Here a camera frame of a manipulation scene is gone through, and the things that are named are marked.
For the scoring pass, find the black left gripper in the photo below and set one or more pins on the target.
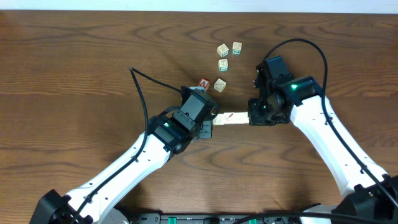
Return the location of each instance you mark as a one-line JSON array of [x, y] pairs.
[[207, 130]]

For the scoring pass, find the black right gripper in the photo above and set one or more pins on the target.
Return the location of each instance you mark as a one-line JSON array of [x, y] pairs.
[[254, 118]]

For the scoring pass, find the wooden block bee picture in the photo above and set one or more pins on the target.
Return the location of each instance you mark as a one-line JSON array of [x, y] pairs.
[[219, 120]]

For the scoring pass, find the wooden block blue X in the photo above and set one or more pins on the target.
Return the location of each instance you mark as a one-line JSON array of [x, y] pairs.
[[230, 118]]

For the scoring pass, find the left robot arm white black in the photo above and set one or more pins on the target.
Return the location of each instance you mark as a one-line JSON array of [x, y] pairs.
[[93, 201]]

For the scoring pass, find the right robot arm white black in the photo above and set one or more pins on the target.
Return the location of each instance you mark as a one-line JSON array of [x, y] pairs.
[[368, 192]]

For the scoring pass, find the wooden block red A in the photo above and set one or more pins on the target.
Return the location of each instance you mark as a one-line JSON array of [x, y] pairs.
[[205, 83]]

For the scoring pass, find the wooden block yellow W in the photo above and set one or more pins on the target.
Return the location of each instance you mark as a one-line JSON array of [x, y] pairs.
[[219, 85]]

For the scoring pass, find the wooden block green Z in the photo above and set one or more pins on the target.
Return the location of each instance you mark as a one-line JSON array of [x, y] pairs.
[[237, 48]]

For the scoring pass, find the wooden block green L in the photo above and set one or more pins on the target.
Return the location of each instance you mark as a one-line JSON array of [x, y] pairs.
[[223, 65]]

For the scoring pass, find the wooden block green 4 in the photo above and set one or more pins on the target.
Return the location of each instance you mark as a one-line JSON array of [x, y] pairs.
[[222, 50]]

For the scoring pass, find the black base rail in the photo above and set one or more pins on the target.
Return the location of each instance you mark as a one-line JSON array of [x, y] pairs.
[[273, 217]]

